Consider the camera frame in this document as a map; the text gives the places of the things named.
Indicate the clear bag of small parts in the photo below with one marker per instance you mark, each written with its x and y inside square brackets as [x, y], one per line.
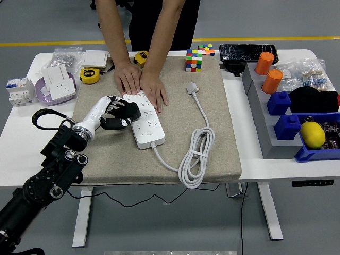
[289, 78]

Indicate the person's left hand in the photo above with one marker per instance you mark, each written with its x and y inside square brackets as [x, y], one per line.
[153, 89]

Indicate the small Rubik's cube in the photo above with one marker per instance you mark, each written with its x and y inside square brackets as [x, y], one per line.
[207, 49]

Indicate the white table leg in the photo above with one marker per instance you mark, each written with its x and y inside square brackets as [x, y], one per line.
[81, 225]
[271, 212]

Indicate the person's body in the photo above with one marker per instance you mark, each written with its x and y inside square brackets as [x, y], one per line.
[140, 24]

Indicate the person's right forearm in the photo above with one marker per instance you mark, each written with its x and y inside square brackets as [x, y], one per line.
[112, 32]

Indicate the orange cylinder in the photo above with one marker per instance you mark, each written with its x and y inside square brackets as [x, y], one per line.
[272, 82]
[263, 63]

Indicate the black plastic-wrapped tray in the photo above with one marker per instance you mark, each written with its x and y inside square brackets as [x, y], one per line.
[247, 51]

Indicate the blue block with knob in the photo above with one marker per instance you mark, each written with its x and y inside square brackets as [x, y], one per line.
[287, 127]
[278, 103]

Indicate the white circuit breaker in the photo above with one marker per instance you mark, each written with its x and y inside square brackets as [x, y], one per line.
[19, 91]

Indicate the white paper scrap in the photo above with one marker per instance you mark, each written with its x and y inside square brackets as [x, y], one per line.
[44, 91]

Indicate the person's right hand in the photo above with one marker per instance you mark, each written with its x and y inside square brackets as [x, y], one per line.
[128, 78]

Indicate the yellow tape measure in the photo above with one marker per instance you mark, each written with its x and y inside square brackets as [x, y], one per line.
[140, 57]
[89, 76]

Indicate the grey stepped block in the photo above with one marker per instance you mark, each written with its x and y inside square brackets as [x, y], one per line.
[265, 138]

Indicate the black office chair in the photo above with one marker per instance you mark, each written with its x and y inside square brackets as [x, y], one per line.
[93, 4]

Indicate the person's left forearm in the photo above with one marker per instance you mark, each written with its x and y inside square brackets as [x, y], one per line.
[163, 34]

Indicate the white power strip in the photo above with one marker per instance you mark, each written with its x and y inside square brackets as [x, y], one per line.
[150, 130]

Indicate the beige fabric mat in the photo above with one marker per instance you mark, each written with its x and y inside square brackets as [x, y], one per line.
[119, 164]

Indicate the black cloth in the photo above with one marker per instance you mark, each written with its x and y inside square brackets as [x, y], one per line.
[313, 99]

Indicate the clear bag of resistors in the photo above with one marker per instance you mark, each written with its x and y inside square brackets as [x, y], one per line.
[317, 78]

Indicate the grey metal bracket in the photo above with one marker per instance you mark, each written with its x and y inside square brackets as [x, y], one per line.
[235, 190]

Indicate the yellow lemon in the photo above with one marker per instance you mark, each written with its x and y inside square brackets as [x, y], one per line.
[312, 135]

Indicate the blue plastic bin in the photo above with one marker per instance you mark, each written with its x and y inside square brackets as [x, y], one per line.
[313, 155]

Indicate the white switch plate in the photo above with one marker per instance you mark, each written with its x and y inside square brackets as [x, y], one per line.
[56, 74]

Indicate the white wall socket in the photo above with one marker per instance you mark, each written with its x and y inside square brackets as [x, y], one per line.
[63, 89]

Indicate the clear bag of screws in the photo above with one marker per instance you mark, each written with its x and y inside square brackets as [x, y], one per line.
[63, 58]

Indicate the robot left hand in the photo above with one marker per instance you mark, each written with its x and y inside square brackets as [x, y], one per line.
[95, 114]

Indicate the purple bowl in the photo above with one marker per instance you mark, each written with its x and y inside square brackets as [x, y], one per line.
[44, 100]

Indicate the black table control panel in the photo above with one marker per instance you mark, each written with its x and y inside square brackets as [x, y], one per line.
[313, 183]

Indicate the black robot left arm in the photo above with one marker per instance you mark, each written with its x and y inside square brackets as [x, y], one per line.
[47, 175]

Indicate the white wall switch box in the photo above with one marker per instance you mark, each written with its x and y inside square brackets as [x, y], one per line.
[93, 58]

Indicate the black plug adapter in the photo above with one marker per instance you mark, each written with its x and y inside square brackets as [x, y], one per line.
[132, 111]

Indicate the large Rubik's cube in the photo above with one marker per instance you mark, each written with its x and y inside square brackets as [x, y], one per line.
[194, 61]

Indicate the bag of dark components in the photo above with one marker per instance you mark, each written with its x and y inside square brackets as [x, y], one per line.
[332, 132]

